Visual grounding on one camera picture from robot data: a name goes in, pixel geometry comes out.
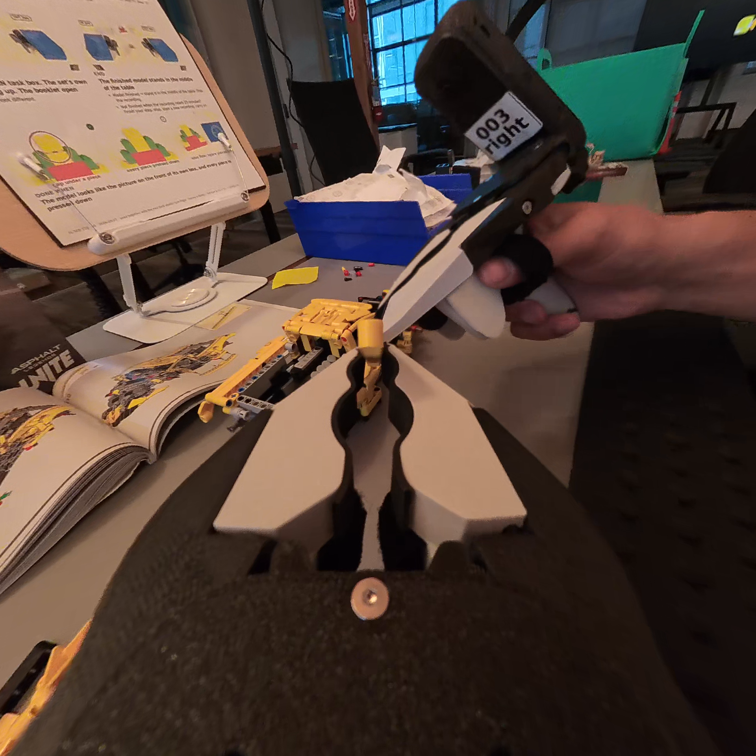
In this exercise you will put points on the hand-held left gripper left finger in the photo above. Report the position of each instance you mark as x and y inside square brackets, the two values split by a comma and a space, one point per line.
[283, 472]

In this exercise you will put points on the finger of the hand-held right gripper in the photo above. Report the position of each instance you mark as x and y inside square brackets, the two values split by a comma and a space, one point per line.
[440, 245]
[431, 289]

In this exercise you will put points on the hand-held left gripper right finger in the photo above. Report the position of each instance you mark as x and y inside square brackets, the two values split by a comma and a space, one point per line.
[460, 472]

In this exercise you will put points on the long yellow brick beam assembly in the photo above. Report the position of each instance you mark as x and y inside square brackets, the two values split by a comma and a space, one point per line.
[372, 334]

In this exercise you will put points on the yellow black brick car model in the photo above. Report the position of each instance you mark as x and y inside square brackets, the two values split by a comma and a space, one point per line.
[319, 319]

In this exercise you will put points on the grey desk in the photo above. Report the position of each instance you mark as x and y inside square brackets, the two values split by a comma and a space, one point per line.
[502, 384]

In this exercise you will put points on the person's right hand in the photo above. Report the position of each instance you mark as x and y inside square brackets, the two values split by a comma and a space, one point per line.
[614, 266]

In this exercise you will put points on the large paned window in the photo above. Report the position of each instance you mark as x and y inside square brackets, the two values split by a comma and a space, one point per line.
[395, 59]

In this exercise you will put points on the small cluster of brick pins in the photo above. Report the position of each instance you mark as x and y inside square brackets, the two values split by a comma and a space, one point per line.
[354, 271]

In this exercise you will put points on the blue storage bin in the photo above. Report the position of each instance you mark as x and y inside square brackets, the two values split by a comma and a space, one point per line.
[354, 230]

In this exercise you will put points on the yellow paper sheet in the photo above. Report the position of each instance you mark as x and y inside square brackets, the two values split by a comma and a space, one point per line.
[295, 277]

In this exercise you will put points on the open instruction booklet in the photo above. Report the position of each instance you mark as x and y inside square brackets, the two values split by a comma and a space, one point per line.
[88, 449]

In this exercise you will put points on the black panel lit display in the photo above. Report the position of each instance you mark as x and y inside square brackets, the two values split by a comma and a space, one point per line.
[720, 41]

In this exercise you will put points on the black toy car box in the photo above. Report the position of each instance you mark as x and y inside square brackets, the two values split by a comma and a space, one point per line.
[29, 331]

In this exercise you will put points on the pile of yellow brick parts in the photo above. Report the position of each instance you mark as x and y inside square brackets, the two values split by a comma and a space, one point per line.
[53, 661]

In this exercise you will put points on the wooden post red sign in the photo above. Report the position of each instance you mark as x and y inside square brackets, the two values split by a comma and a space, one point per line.
[361, 71]

